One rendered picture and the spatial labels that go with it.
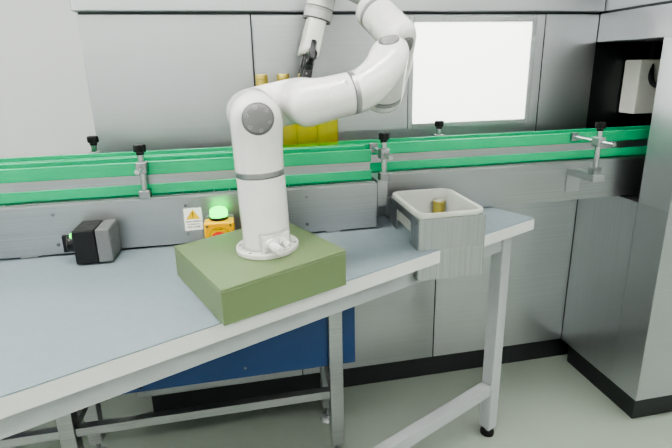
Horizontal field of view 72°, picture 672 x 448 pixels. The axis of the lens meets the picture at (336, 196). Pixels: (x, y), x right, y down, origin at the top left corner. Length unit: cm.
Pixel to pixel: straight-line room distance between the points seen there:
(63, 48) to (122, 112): 316
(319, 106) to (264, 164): 15
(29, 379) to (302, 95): 62
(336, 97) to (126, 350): 56
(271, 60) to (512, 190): 82
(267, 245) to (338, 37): 77
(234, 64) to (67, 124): 333
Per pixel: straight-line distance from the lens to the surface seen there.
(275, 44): 144
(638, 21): 177
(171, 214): 122
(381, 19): 109
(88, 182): 126
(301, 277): 89
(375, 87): 91
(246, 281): 84
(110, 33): 151
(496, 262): 146
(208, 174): 121
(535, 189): 157
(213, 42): 147
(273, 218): 90
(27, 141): 481
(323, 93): 89
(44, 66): 469
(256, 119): 85
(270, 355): 141
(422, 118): 155
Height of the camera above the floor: 117
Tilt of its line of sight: 15 degrees down
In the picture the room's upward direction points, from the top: 1 degrees counter-clockwise
